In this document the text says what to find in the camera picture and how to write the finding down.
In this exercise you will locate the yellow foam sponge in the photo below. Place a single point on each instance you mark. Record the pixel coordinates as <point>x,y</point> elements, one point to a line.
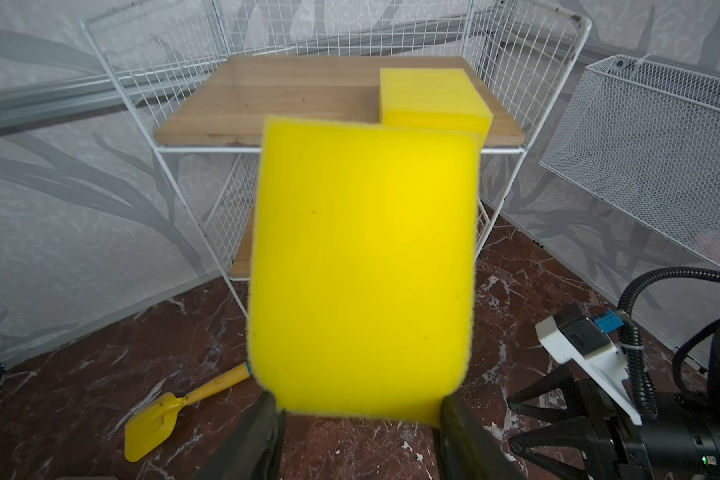
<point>434,99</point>

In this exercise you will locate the white wire wooden shelf rack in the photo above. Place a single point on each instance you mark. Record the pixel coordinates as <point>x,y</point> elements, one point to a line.
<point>201,77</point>

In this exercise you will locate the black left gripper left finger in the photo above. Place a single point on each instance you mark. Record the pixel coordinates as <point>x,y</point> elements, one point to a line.
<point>253,450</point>

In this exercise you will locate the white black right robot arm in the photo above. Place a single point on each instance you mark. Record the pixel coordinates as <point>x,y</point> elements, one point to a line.
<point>556,447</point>

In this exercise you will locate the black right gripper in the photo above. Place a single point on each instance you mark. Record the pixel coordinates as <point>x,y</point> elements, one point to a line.
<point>654,438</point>

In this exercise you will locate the white wire mesh wall basket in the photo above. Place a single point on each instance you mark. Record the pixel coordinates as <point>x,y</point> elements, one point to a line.
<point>644,137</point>

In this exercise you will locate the yellow plastic scoop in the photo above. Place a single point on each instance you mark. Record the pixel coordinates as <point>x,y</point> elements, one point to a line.
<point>152,425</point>

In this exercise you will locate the yellow sponge blue backing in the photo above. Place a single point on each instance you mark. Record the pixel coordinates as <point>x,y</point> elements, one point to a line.
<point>363,267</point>

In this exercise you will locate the aluminium frame profile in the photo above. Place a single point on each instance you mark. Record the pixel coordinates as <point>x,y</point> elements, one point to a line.
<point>45,104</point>

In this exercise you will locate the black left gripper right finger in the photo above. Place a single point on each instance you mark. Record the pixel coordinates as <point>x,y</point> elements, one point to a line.
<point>464,450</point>

